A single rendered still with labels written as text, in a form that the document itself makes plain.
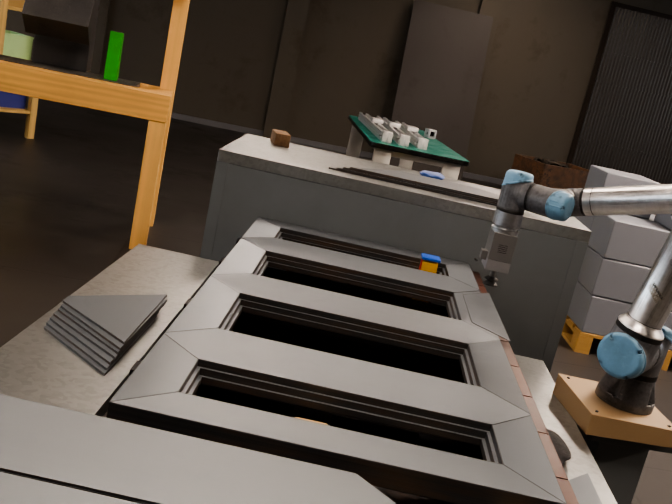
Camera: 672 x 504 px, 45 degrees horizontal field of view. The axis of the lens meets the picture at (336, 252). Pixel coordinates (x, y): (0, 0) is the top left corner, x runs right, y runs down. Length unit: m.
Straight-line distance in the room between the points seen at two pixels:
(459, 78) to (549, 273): 9.38
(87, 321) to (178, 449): 0.66
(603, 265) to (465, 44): 7.54
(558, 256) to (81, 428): 1.98
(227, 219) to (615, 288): 2.94
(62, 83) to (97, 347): 3.49
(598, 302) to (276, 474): 4.10
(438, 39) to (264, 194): 9.49
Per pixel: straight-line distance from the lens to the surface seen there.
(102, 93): 5.11
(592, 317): 5.21
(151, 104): 5.09
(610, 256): 5.13
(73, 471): 1.19
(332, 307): 2.01
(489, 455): 1.53
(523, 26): 12.73
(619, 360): 2.09
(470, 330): 2.10
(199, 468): 1.22
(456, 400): 1.64
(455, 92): 12.13
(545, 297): 2.94
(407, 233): 2.83
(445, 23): 12.26
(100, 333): 1.81
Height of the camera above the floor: 1.46
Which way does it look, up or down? 14 degrees down
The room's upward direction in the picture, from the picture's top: 12 degrees clockwise
